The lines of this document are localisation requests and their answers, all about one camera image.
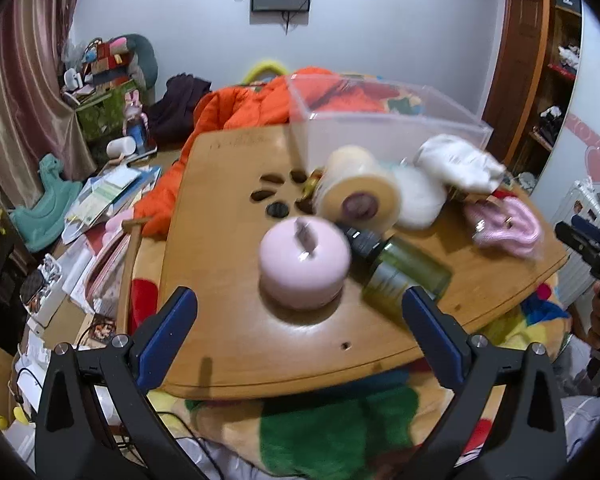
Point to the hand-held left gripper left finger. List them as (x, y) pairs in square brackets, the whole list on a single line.
[(172, 317)]

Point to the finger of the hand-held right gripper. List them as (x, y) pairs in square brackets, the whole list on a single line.
[(580, 245), (597, 236)]

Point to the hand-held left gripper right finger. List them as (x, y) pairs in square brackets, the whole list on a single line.
[(422, 310)]

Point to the green glass bottle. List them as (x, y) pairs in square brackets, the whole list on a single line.
[(400, 272)]

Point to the white round plastic jar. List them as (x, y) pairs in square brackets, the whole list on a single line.
[(420, 200)]

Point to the pink round container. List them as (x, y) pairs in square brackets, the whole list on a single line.
[(300, 280)]

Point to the white sock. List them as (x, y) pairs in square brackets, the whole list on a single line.
[(460, 162)]

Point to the cream tape roll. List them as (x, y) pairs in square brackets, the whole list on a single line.
[(345, 175)]

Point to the clear plastic storage box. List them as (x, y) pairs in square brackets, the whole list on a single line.
[(360, 135)]

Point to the wooden desk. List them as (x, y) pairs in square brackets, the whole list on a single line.
[(260, 355)]

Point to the white wardrobe with pink hearts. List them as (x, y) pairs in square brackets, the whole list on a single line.
[(595, 110)]

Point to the pile of papers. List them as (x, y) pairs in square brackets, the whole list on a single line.
[(105, 195)]

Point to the wooden shelf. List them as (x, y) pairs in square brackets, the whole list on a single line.
[(562, 85)]

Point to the colourful printed blanket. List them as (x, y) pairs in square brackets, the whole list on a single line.
[(330, 435)]

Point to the teal dinosaur plush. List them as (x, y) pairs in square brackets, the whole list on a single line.
[(45, 205)]

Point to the white cup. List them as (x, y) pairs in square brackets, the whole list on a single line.
[(120, 148)]

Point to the wooden door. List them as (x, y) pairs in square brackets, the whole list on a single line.
[(520, 60)]

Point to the pink rabbit blue bottle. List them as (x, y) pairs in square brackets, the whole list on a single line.
[(136, 127)]

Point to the dark purple cloth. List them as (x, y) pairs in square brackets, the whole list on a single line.
[(175, 110)]

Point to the green storage box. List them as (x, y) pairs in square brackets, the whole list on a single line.
[(100, 115)]

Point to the orange puffer jacket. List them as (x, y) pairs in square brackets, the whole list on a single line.
[(230, 105)]

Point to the pink curtain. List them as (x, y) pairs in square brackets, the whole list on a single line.
[(20, 110)]

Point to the small white fan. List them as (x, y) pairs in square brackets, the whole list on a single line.
[(72, 80)]

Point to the grey plush cushion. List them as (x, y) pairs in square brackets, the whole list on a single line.
[(145, 55)]

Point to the stack of colourful toy boxes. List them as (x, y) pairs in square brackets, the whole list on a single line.
[(105, 60)]

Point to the wooden stick frame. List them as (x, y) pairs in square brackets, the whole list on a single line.
[(130, 270)]

